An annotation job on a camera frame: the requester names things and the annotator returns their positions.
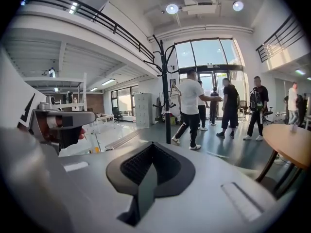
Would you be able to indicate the white metal locker cabinet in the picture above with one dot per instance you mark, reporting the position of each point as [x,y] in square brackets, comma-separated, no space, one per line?
[143,109]

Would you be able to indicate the black office chair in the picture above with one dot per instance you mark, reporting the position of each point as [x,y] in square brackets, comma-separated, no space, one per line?
[268,113]
[117,114]

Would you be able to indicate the round wooden table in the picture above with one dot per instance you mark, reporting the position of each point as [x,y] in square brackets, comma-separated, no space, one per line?
[286,144]

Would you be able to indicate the fluorescent ceiling light strip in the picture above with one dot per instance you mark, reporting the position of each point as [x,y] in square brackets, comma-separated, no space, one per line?
[93,89]
[108,82]

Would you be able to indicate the yellow bag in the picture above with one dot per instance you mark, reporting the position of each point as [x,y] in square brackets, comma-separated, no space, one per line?
[173,121]

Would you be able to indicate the person's left hand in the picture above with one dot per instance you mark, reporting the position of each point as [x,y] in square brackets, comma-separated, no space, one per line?
[51,124]

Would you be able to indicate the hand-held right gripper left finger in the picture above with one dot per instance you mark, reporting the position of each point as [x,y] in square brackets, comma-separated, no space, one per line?
[92,178]

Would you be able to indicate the wooden clothes hanger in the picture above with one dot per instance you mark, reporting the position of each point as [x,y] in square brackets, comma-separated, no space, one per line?
[175,89]

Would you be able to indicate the long black balcony railing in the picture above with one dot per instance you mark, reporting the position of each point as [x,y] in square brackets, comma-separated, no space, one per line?
[107,21]

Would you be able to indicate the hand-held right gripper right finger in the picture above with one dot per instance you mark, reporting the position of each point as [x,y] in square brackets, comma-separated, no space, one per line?
[209,178]

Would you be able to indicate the white ceiling air conditioner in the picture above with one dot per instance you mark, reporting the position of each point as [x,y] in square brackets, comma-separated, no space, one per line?
[199,4]

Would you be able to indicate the white metal shelf frame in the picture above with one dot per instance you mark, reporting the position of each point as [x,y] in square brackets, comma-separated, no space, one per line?
[73,81]

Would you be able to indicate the black metal coat rack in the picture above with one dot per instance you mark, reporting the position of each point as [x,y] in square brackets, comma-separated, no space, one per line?
[166,101]

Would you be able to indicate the glass entrance door front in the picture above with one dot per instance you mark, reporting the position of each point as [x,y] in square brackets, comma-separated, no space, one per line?
[209,54]

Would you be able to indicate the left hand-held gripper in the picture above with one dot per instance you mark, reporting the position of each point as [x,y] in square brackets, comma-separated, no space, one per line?
[80,117]

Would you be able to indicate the white rectangular table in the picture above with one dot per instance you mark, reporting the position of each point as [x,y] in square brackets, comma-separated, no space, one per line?
[105,117]

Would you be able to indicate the white ceiling pipes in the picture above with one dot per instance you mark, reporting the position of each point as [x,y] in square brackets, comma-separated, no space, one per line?
[204,29]

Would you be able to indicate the round ceiling lamp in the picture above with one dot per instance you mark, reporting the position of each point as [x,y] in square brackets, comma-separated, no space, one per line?
[172,8]
[238,5]

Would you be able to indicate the short black balcony railing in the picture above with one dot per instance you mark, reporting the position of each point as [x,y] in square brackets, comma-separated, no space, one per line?
[279,41]

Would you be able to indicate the small white cup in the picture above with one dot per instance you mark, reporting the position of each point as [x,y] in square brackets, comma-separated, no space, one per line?
[293,128]

